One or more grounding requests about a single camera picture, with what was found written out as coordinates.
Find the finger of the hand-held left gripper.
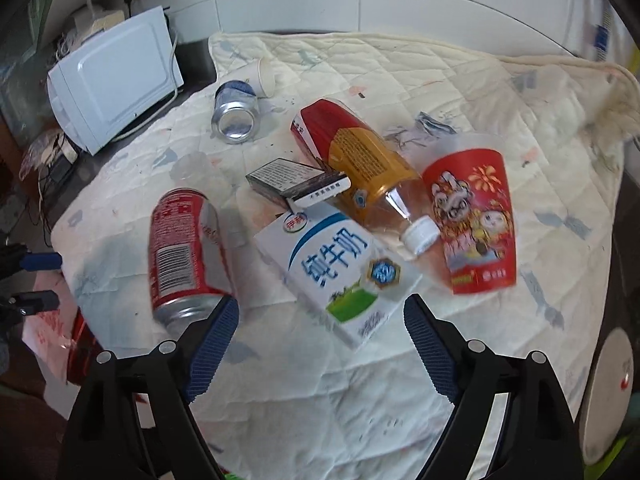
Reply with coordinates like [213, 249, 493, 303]
[0, 244, 63, 281]
[0, 290, 61, 318]

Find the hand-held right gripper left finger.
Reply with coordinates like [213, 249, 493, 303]
[59, 294, 241, 480]

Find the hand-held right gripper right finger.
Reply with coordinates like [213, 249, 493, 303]
[402, 294, 585, 480]

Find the red plastic bag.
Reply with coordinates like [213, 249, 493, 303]
[22, 305, 107, 386]

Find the clear plastic bag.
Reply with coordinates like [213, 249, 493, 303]
[19, 130, 81, 181]

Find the red drink can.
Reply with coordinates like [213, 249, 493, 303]
[147, 187, 236, 333]

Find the white blue milk carton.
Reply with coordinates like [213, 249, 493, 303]
[252, 203, 423, 351]

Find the red printed paper cup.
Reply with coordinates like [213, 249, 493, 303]
[421, 132, 518, 296]

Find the white round bin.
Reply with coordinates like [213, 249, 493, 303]
[580, 327, 636, 466]

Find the dark cigarette box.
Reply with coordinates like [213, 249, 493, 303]
[245, 158, 350, 213]

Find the white microwave oven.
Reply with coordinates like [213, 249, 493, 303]
[47, 6, 185, 156]

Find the plastic bottle red orange label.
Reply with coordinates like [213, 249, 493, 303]
[291, 99, 442, 261]

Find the silver blue drink can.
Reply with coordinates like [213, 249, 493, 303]
[211, 80, 261, 145]

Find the white plastic appliance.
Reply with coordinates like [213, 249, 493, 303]
[65, 0, 127, 47]

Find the cream quilted blanket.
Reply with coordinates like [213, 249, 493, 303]
[50, 30, 640, 480]

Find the white paper cup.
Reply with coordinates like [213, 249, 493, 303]
[239, 57, 277, 98]

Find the white power cable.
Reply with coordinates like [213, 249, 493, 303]
[112, 30, 182, 143]

